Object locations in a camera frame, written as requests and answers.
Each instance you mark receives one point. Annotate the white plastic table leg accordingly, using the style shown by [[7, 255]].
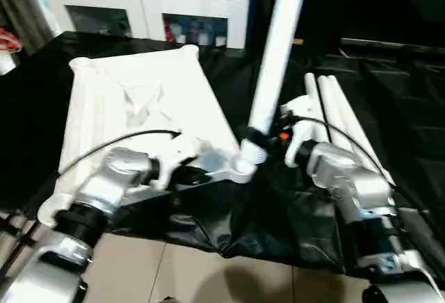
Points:
[[328, 98], [311, 85], [278, 56], [342, 101]]

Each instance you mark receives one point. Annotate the black plastic mat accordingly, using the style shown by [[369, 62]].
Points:
[[233, 84]]

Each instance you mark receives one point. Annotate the small beige block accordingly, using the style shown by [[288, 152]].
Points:
[[297, 41]]

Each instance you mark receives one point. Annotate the white cabinet with glass doors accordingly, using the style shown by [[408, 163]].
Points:
[[149, 0]]

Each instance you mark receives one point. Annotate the red and white object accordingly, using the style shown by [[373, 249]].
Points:
[[8, 40]]

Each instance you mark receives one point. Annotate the grey curtain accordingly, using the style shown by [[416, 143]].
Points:
[[21, 4]]

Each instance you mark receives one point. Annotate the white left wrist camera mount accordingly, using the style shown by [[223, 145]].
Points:
[[174, 150]]

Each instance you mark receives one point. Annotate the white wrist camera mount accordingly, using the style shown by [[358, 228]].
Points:
[[306, 108], [174, 150]]

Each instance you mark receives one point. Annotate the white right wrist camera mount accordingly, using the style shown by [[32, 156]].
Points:
[[306, 108]]

